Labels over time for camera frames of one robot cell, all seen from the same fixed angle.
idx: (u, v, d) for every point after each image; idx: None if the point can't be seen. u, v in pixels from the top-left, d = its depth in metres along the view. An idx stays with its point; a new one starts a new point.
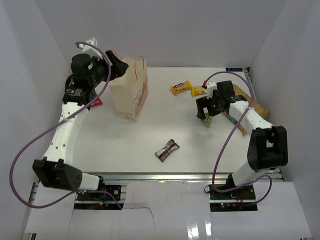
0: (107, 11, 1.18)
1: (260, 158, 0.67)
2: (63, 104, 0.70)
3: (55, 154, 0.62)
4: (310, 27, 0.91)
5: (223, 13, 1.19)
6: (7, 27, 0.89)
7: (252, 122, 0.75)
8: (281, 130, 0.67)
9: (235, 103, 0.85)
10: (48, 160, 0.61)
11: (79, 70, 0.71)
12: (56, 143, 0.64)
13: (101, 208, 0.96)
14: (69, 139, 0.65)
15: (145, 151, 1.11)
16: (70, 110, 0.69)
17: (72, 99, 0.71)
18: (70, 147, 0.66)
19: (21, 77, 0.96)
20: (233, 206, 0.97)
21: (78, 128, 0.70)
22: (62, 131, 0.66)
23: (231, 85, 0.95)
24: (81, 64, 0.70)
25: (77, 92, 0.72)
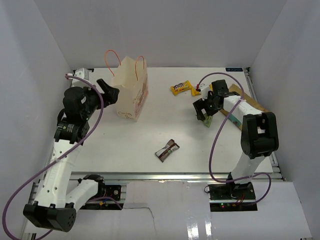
0: (107, 9, 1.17)
1: (252, 142, 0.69)
2: (56, 142, 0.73)
3: (46, 199, 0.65)
4: (312, 24, 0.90)
5: (223, 9, 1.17)
6: (7, 28, 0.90)
7: (244, 110, 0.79)
8: (270, 115, 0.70)
9: (229, 97, 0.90)
10: (40, 205, 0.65)
11: (72, 106, 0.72)
12: (47, 186, 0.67)
13: (101, 209, 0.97)
14: (60, 181, 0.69)
15: (145, 151, 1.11)
16: (62, 150, 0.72)
17: (65, 136, 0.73)
18: (63, 189, 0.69)
19: (21, 79, 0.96)
20: (233, 206, 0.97)
21: (70, 166, 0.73)
22: (53, 172, 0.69)
23: (224, 84, 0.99)
24: (73, 100, 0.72)
25: (70, 128, 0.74)
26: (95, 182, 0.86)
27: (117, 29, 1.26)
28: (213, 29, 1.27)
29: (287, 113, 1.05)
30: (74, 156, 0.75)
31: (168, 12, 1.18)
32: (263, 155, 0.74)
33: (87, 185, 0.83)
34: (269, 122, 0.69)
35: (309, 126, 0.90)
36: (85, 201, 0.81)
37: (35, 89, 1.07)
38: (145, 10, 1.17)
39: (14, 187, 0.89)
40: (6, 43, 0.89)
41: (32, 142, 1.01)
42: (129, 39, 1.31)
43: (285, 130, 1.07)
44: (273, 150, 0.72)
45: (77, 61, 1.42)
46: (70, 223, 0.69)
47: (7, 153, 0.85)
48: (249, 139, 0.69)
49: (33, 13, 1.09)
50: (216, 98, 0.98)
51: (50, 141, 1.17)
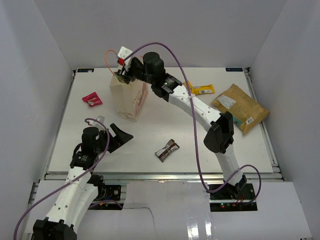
0: (107, 10, 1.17)
1: (219, 145, 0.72)
2: (70, 169, 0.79)
3: (57, 215, 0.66)
4: (312, 24, 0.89)
5: (223, 9, 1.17)
6: (7, 28, 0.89)
7: (203, 115, 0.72)
8: (228, 116, 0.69)
9: (174, 91, 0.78)
10: (49, 220, 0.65)
11: (88, 141, 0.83)
12: (59, 204, 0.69)
13: (101, 209, 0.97)
14: (71, 200, 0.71)
15: (145, 151, 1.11)
16: (76, 174, 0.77)
17: (79, 165, 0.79)
18: (71, 208, 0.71)
19: (21, 78, 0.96)
20: (232, 206, 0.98)
21: (80, 189, 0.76)
22: (66, 192, 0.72)
23: (162, 66, 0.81)
24: (91, 135, 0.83)
25: (84, 158, 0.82)
26: (94, 188, 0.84)
27: (118, 29, 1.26)
28: (213, 29, 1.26)
29: (287, 113, 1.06)
30: (86, 180, 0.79)
31: (169, 12, 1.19)
32: (230, 144, 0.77)
33: (86, 195, 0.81)
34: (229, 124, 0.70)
35: (310, 126, 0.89)
36: (85, 211, 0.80)
37: (35, 90, 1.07)
38: (145, 10, 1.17)
39: (14, 187, 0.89)
40: (6, 43, 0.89)
41: (32, 143, 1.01)
42: (129, 39, 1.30)
43: (285, 130, 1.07)
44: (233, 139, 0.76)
45: (76, 61, 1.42)
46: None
47: (7, 153, 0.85)
48: (217, 144, 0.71)
49: (33, 13, 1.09)
50: (156, 88, 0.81)
51: (50, 141, 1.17)
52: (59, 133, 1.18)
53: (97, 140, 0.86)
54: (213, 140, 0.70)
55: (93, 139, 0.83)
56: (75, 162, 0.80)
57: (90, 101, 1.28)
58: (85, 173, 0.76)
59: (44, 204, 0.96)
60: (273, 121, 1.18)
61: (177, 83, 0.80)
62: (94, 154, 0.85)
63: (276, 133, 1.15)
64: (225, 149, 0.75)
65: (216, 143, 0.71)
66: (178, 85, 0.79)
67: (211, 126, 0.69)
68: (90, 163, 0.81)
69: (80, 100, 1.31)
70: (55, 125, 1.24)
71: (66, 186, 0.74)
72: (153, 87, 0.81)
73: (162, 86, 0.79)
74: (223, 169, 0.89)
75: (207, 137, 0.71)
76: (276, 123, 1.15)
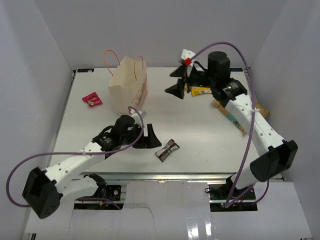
0: (107, 10, 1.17)
1: (267, 173, 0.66)
2: (90, 142, 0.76)
3: (54, 173, 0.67)
4: (313, 24, 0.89)
5: (223, 10, 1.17)
6: (7, 28, 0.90)
7: (261, 135, 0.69)
8: (292, 146, 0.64)
9: (236, 100, 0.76)
10: (46, 174, 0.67)
11: (120, 126, 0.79)
12: (62, 166, 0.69)
13: (101, 208, 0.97)
14: (74, 169, 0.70)
15: (145, 151, 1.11)
16: (92, 148, 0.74)
17: (99, 142, 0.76)
18: (70, 176, 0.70)
19: (21, 78, 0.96)
20: (233, 206, 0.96)
21: (88, 164, 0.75)
22: (74, 159, 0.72)
23: (228, 67, 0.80)
24: (123, 123, 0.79)
25: (107, 141, 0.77)
26: (94, 186, 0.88)
27: (118, 29, 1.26)
28: (213, 30, 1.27)
29: (287, 113, 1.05)
30: (96, 160, 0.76)
31: (169, 13, 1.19)
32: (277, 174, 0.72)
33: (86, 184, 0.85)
34: (290, 155, 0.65)
35: (309, 127, 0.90)
36: (75, 196, 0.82)
37: (35, 90, 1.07)
38: (145, 10, 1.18)
39: (15, 187, 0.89)
40: (7, 43, 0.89)
41: (32, 142, 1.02)
42: (129, 39, 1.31)
43: (285, 130, 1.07)
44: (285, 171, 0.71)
45: (76, 61, 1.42)
46: (49, 211, 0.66)
47: (7, 153, 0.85)
48: (267, 171, 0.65)
49: (33, 13, 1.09)
50: (215, 90, 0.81)
51: (50, 141, 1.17)
52: (59, 134, 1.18)
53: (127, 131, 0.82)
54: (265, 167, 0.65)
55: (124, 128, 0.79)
56: (99, 138, 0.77)
57: (90, 101, 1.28)
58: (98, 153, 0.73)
59: None
60: (273, 121, 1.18)
61: (239, 91, 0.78)
62: (118, 142, 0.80)
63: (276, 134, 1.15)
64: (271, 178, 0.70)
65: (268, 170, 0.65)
66: (243, 94, 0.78)
67: (269, 151, 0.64)
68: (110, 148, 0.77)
69: (80, 100, 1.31)
70: (55, 125, 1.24)
71: (78, 154, 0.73)
72: (213, 87, 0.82)
73: (223, 90, 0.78)
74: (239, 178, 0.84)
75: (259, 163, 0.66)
76: (276, 123, 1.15)
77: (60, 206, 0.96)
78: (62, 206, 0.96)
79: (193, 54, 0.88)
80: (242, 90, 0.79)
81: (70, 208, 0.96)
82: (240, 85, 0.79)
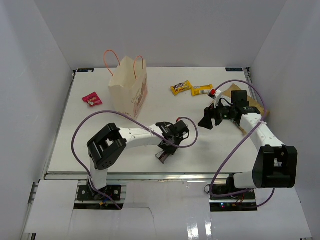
0: (107, 10, 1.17)
1: (265, 175, 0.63)
2: (154, 125, 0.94)
3: (125, 134, 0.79)
4: (313, 24, 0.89)
5: (223, 10, 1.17)
6: (7, 28, 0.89)
7: (262, 137, 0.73)
8: (291, 149, 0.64)
9: (248, 114, 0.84)
10: (117, 133, 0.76)
11: (180, 126, 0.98)
12: (132, 132, 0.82)
13: (101, 208, 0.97)
14: (138, 138, 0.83)
15: (145, 151, 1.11)
16: (156, 130, 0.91)
17: (161, 128, 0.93)
18: (133, 142, 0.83)
19: (21, 78, 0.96)
20: (232, 206, 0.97)
21: (147, 140, 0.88)
22: (143, 130, 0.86)
23: (245, 97, 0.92)
24: (184, 125, 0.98)
25: (167, 129, 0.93)
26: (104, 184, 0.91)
27: (118, 29, 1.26)
28: (213, 29, 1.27)
29: (287, 113, 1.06)
30: (152, 141, 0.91)
31: (169, 12, 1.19)
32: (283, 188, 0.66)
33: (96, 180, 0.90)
34: (289, 157, 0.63)
35: (309, 127, 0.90)
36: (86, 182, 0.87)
37: (35, 90, 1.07)
38: (145, 10, 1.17)
39: (15, 187, 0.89)
40: (7, 43, 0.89)
41: (32, 143, 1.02)
42: (130, 39, 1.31)
43: (285, 130, 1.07)
44: (288, 187, 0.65)
45: (76, 61, 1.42)
46: (104, 166, 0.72)
47: (7, 153, 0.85)
48: (263, 167, 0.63)
49: (33, 13, 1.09)
50: (233, 111, 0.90)
51: (50, 141, 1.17)
52: (59, 134, 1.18)
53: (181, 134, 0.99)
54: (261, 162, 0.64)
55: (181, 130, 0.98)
56: (161, 125, 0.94)
57: (90, 101, 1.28)
58: (160, 137, 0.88)
59: (44, 204, 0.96)
60: (273, 122, 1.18)
61: (256, 111, 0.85)
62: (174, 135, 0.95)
63: (276, 134, 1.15)
64: (272, 187, 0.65)
65: (264, 167, 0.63)
66: (256, 113, 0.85)
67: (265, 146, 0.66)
68: (168, 136, 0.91)
69: (80, 100, 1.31)
70: (56, 125, 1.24)
71: (146, 129, 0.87)
72: (232, 110, 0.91)
73: (239, 109, 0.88)
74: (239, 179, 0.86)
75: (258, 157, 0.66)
76: (276, 123, 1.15)
77: (60, 207, 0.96)
78: (62, 207, 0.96)
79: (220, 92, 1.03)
80: (257, 111, 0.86)
81: (70, 208, 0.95)
82: (256, 108, 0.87)
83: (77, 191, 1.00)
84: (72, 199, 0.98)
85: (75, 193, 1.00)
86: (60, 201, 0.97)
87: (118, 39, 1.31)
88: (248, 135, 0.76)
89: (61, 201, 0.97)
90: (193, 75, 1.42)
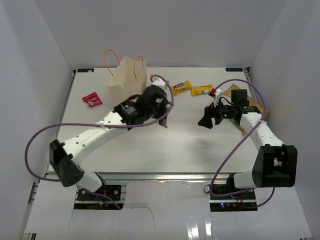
0: (107, 10, 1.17)
1: (265, 175, 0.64)
2: (111, 111, 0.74)
3: (71, 146, 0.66)
4: (313, 24, 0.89)
5: (223, 10, 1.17)
6: (7, 28, 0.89)
7: (262, 137, 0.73)
8: (291, 148, 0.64)
9: (248, 114, 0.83)
10: (64, 147, 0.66)
11: (148, 95, 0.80)
12: (80, 139, 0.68)
13: (101, 208, 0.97)
14: (91, 142, 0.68)
15: (145, 150, 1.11)
16: (111, 120, 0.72)
17: (120, 113, 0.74)
18: (89, 148, 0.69)
19: (21, 78, 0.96)
20: (232, 206, 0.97)
21: (110, 136, 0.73)
22: (93, 131, 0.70)
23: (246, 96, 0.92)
24: (152, 93, 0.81)
25: (130, 110, 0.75)
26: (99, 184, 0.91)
27: (118, 29, 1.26)
28: (213, 29, 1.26)
29: (287, 113, 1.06)
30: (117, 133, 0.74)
31: (169, 12, 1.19)
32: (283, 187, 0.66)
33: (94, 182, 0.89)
34: (288, 157, 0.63)
35: (309, 127, 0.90)
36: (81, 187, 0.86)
37: (35, 89, 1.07)
38: (145, 10, 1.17)
39: (15, 187, 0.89)
40: (7, 43, 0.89)
41: (32, 142, 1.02)
42: (130, 39, 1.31)
43: (285, 130, 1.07)
44: (288, 186, 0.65)
45: (76, 61, 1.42)
46: (71, 182, 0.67)
47: (7, 153, 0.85)
48: (263, 167, 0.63)
49: (33, 13, 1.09)
50: (233, 110, 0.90)
51: (50, 141, 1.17)
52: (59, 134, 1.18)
53: (155, 103, 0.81)
54: (261, 162, 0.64)
55: (151, 97, 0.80)
56: (119, 108, 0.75)
57: (90, 101, 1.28)
58: (118, 126, 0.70)
59: (44, 204, 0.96)
60: (273, 122, 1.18)
61: (257, 110, 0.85)
62: (141, 113, 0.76)
63: (276, 134, 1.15)
64: (272, 186, 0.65)
65: (264, 167, 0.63)
66: (256, 112, 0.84)
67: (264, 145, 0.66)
68: (130, 118, 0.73)
69: (80, 100, 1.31)
70: None
71: (97, 126, 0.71)
72: (232, 109, 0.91)
73: (239, 108, 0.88)
74: (239, 179, 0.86)
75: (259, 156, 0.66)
76: (276, 123, 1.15)
77: (60, 207, 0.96)
78: (62, 207, 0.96)
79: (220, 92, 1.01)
80: (257, 110, 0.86)
81: (70, 208, 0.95)
82: (256, 107, 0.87)
83: (77, 191, 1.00)
84: (72, 199, 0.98)
85: (75, 193, 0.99)
86: (60, 201, 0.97)
87: (118, 39, 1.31)
88: (248, 135, 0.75)
89: (61, 201, 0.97)
90: (193, 75, 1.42)
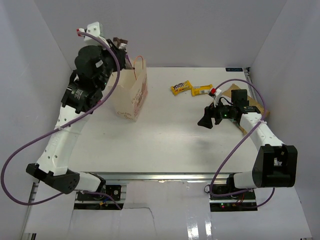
0: (107, 10, 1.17)
1: (265, 175, 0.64)
2: (62, 107, 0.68)
3: (46, 164, 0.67)
4: (313, 24, 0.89)
5: (223, 10, 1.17)
6: (7, 28, 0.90)
7: (262, 137, 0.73)
8: (291, 148, 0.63)
9: (248, 114, 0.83)
10: (40, 168, 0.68)
11: (83, 66, 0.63)
12: (49, 152, 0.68)
13: (101, 208, 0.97)
14: (60, 150, 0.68)
15: (145, 151, 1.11)
16: (66, 117, 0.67)
17: (71, 102, 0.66)
18: (63, 154, 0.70)
19: (21, 78, 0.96)
20: (233, 206, 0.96)
21: (74, 133, 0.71)
22: (56, 137, 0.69)
23: (246, 95, 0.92)
24: (86, 60, 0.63)
25: (79, 93, 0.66)
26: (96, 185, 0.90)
27: (118, 29, 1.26)
28: (213, 30, 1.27)
29: (287, 113, 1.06)
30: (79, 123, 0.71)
31: (169, 13, 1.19)
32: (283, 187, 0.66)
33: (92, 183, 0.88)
34: (288, 157, 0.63)
35: (309, 127, 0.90)
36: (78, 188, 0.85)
37: (35, 89, 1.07)
38: (145, 10, 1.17)
39: (15, 187, 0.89)
40: (7, 44, 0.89)
41: (32, 142, 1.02)
42: (130, 39, 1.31)
43: (285, 130, 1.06)
44: (288, 186, 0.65)
45: None
46: (71, 187, 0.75)
47: (7, 153, 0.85)
48: (263, 167, 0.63)
49: (33, 13, 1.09)
50: (233, 111, 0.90)
51: None
52: None
53: (98, 68, 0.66)
54: (261, 162, 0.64)
55: (90, 65, 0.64)
56: (68, 96, 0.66)
57: None
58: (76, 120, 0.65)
59: (44, 204, 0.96)
60: (273, 122, 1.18)
61: (257, 110, 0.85)
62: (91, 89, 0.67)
63: (276, 134, 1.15)
64: (271, 186, 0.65)
65: (264, 167, 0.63)
66: (256, 112, 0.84)
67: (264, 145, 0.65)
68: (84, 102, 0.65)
69: None
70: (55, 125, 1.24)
71: (57, 132, 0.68)
72: (232, 109, 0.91)
73: (240, 108, 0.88)
74: (239, 178, 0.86)
75: (259, 157, 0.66)
76: (276, 123, 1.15)
77: (60, 207, 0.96)
78: (62, 207, 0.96)
79: (220, 92, 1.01)
80: (257, 110, 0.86)
81: (70, 208, 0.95)
82: (256, 107, 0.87)
83: (77, 191, 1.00)
84: (72, 199, 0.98)
85: (75, 193, 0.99)
86: (60, 201, 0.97)
87: None
88: (248, 135, 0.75)
89: (61, 201, 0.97)
90: (193, 75, 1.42)
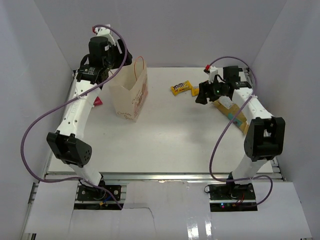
0: (107, 10, 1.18)
1: (255, 146, 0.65)
2: (77, 82, 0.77)
3: (67, 128, 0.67)
4: (313, 25, 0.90)
5: (223, 10, 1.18)
6: (8, 29, 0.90)
7: (253, 111, 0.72)
8: (279, 119, 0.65)
9: (240, 89, 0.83)
10: (61, 133, 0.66)
11: (96, 49, 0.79)
12: (69, 118, 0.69)
13: (101, 209, 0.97)
14: (80, 115, 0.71)
15: (145, 151, 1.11)
16: (83, 88, 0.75)
17: (86, 77, 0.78)
18: (81, 121, 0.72)
19: (22, 79, 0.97)
20: (233, 206, 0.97)
21: (89, 104, 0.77)
22: (75, 106, 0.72)
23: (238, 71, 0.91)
24: (98, 43, 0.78)
25: (91, 70, 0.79)
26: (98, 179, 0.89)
27: (118, 29, 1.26)
28: (213, 30, 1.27)
29: (287, 113, 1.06)
30: (93, 97, 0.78)
31: (169, 13, 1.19)
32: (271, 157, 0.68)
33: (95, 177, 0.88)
34: (277, 128, 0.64)
35: (309, 127, 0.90)
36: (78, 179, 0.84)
37: (35, 89, 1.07)
38: (146, 10, 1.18)
39: (15, 187, 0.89)
40: (8, 44, 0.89)
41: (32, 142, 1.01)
42: (130, 40, 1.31)
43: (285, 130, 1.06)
44: (277, 155, 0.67)
45: (77, 61, 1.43)
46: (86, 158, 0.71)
47: (7, 153, 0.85)
48: (255, 138, 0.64)
49: (33, 13, 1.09)
50: (225, 86, 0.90)
51: None
52: None
53: (105, 52, 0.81)
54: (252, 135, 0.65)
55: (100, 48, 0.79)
56: (81, 73, 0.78)
57: None
58: (93, 89, 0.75)
59: (44, 204, 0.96)
60: None
61: (248, 86, 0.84)
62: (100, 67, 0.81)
63: None
64: (261, 155, 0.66)
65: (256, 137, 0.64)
66: (247, 88, 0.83)
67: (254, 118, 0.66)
68: (96, 77, 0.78)
69: None
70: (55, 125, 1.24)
71: (75, 100, 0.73)
72: (224, 85, 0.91)
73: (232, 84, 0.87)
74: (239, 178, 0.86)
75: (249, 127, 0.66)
76: None
77: (61, 207, 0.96)
78: (62, 207, 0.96)
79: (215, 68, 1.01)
80: (248, 86, 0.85)
81: (70, 208, 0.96)
82: (248, 83, 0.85)
83: (77, 191, 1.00)
84: (72, 199, 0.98)
85: (75, 193, 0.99)
86: (60, 201, 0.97)
87: None
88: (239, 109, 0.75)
89: (61, 201, 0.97)
90: (193, 75, 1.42)
